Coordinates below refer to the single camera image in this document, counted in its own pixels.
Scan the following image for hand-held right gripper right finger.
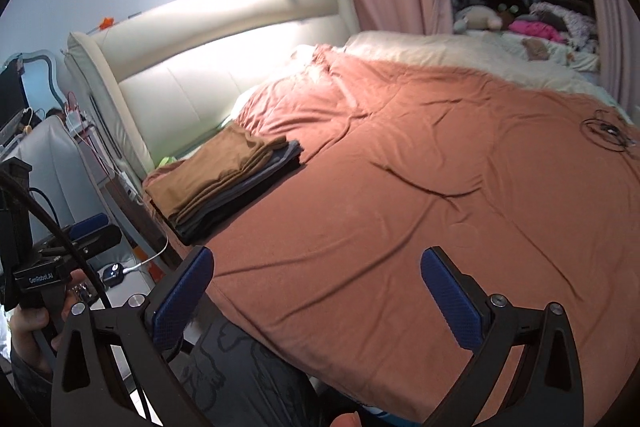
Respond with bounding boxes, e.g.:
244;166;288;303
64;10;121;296
420;246;586;427

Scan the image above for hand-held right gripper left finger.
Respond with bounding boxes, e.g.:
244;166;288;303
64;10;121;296
50;246;216;427

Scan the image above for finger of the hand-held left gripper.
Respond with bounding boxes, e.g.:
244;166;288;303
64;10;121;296
65;213;110;240
37;225;123;259

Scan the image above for olive printed t-shirt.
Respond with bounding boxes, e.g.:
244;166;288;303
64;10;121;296
144;126;276;228

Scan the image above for person's left forearm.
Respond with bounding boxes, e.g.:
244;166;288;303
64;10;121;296
10;347;56;395

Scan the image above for grey folded clothes stack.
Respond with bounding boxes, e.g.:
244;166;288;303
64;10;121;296
150;139;305;245

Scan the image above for pile of patterned clothes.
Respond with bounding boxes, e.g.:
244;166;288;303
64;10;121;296
527;2;598;52

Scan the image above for person's left hand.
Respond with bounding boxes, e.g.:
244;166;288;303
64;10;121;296
10;269;97;370

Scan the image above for black charger puck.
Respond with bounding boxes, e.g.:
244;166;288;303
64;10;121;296
100;262;126;290

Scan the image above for white bedside table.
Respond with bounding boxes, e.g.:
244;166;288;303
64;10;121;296
65;252;201;408

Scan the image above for grey padded chair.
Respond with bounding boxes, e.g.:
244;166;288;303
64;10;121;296
7;114;108;233

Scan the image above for green cloth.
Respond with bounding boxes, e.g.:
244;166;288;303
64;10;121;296
152;154;188;170

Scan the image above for person's grey patterned pants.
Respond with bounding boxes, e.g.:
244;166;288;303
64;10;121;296
165;312;361;427

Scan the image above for bed with orange cover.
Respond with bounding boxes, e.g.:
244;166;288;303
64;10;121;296
197;44;640;425

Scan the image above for cream padded headboard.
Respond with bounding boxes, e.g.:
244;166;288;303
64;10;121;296
64;0;361;178

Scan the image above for cream pillow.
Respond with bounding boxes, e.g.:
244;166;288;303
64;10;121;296
290;31;631;108

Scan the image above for bear printed pillow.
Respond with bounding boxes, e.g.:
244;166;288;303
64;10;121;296
500;29;601;72

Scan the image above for pink cloth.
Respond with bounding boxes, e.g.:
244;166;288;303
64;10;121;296
507;19;563;42

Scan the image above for cream plush toy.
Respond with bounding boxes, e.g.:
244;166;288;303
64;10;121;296
452;4;503;32

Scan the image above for black plush toy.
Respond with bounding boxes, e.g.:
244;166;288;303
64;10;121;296
495;2;526;20

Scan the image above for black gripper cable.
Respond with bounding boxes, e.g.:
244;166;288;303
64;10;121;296
0;168;151;427

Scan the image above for white charging cable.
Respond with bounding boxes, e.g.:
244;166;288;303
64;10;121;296
122;232;168;275

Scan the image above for white adapter with red cable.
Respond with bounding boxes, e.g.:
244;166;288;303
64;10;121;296
62;92;101;148

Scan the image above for mirror with wavy frame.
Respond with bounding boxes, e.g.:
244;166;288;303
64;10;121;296
0;49;66;148

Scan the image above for black cable coil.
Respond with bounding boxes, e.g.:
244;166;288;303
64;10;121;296
580;107;636;152

